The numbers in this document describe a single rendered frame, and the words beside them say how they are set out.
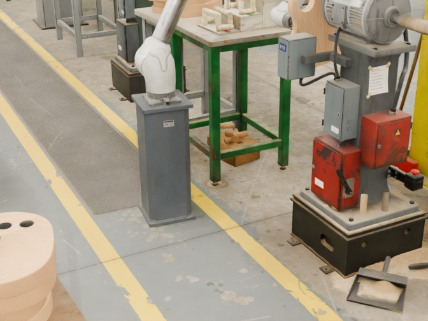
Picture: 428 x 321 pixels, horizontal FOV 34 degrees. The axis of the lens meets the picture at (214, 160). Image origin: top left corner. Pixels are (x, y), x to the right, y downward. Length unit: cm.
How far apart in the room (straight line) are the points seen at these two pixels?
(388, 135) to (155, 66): 125
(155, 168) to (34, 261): 220
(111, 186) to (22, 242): 271
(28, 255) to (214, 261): 203
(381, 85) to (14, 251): 214
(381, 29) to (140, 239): 169
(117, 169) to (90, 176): 19
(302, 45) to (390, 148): 64
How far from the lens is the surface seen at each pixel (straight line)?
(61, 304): 191
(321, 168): 359
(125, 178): 462
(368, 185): 364
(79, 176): 470
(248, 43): 426
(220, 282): 355
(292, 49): 344
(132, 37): 595
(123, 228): 404
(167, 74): 378
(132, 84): 592
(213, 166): 440
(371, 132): 340
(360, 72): 341
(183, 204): 404
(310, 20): 371
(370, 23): 330
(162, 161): 389
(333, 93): 343
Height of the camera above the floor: 199
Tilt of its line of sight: 24 degrees down
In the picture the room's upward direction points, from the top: 1 degrees counter-clockwise
